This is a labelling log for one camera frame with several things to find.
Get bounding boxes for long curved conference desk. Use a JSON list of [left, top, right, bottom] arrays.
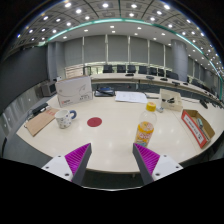
[[89, 72, 224, 109]]

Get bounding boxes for red-sided open cardboard box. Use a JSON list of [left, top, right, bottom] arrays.
[[180, 109, 216, 149]]

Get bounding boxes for white patterned blue-handled mug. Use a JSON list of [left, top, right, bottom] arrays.
[[54, 109, 78, 130]]

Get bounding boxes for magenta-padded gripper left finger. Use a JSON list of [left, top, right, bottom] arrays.
[[41, 142, 93, 186]]

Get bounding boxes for white paper sheets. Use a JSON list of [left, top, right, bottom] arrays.
[[114, 90, 149, 105]]

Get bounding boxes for brown paper envelope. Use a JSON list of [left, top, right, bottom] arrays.
[[24, 107, 60, 138]]

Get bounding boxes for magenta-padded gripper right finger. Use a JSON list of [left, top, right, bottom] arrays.
[[132, 142, 184, 186]]

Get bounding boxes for row of black office chairs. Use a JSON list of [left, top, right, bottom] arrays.
[[102, 64, 183, 81]]

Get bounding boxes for grey box monitor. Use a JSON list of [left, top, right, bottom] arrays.
[[40, 80, 58, 98]]

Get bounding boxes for flat round red coaster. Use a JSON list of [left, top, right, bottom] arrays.
[[86, 116, 103, 128]]

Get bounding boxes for group of ceiling lights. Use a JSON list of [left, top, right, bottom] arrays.
[[16, 1, 224, 73]]

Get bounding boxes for cream open cardboard box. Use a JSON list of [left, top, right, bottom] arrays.
[[159, 88, 184, 112]]

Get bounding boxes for white cardboard paper box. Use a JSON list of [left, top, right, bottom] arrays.
[[54, 75, 94, 108]]

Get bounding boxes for clear yellow-capped drink bottle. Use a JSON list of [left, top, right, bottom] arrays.
[[134, 101, 158, 148]]

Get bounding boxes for black power adapter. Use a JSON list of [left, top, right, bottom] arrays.
[[31, 102, 50, 117]]

